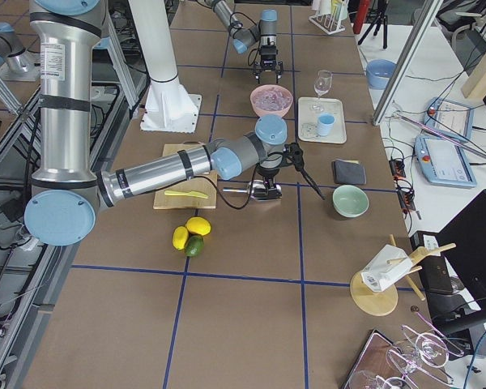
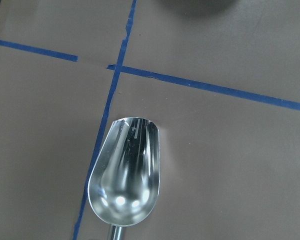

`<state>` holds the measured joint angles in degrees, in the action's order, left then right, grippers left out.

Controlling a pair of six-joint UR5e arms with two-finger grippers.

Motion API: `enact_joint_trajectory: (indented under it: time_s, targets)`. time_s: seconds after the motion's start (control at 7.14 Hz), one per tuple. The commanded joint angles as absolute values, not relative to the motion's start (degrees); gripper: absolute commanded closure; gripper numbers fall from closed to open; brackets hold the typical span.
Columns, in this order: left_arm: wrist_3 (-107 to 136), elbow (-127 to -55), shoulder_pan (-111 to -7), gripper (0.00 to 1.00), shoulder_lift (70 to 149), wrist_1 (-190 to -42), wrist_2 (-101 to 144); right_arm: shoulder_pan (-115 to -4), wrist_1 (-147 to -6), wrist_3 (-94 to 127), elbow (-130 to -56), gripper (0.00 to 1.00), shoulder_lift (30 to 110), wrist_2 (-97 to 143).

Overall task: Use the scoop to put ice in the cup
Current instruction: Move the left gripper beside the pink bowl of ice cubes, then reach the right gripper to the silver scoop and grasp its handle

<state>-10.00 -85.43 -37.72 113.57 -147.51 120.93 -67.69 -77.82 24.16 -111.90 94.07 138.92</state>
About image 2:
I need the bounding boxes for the steel ice scoop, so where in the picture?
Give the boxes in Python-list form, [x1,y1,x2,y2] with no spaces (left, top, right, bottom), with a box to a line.
[87,117,160,240]

